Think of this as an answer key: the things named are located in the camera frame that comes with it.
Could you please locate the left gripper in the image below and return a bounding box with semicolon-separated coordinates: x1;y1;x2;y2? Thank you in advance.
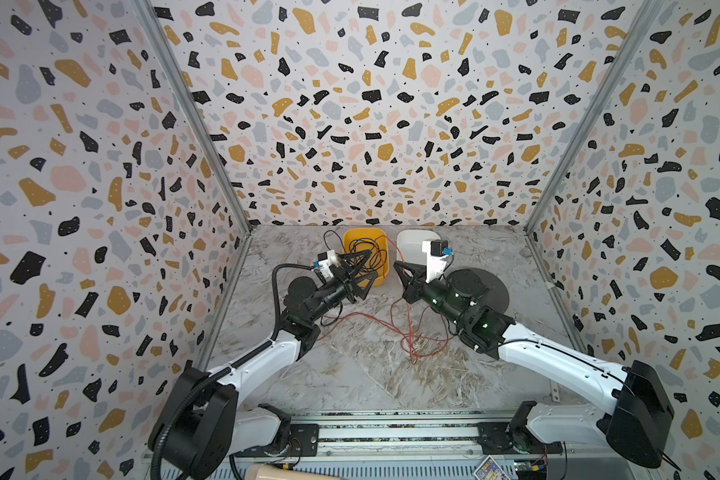
305;252;374;327

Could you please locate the red cable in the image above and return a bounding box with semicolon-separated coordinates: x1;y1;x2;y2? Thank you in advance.
317;235;457;365

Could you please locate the black cable spool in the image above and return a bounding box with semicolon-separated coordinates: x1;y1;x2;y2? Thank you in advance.
445;268;510;314

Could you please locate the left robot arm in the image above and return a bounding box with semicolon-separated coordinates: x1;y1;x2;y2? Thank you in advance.
148;250;378;479

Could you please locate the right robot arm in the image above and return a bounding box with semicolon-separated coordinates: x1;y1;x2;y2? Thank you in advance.
394;261;675;469

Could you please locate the yellow plastic bin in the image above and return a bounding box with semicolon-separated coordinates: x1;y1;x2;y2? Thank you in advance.
341;226;390;288

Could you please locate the white plastic bin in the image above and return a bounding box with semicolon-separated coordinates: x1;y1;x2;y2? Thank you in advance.
395;229;441;265

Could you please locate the colourful sticker card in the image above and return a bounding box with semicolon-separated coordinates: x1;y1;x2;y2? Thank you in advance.
473;456;510;480

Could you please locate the beige cylinder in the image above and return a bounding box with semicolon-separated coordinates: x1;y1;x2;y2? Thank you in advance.
244;464;340;480

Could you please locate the black cable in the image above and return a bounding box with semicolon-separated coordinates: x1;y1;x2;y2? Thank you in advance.
322;229;389;281

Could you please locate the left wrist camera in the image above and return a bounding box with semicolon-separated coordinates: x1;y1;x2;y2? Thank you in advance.
314;250;340;281

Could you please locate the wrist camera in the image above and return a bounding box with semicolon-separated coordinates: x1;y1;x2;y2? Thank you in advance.
314;250;340;281
422;239;453;283

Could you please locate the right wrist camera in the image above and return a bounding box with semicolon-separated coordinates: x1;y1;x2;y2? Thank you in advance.
422;239;453;283

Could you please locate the aluminium mounting rail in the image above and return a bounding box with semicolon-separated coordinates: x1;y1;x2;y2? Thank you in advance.
140;410;652;466

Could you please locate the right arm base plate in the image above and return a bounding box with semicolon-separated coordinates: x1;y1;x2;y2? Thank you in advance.
476;422;563;455

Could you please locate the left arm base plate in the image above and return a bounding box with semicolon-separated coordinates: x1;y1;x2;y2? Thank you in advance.
235;423;320;461

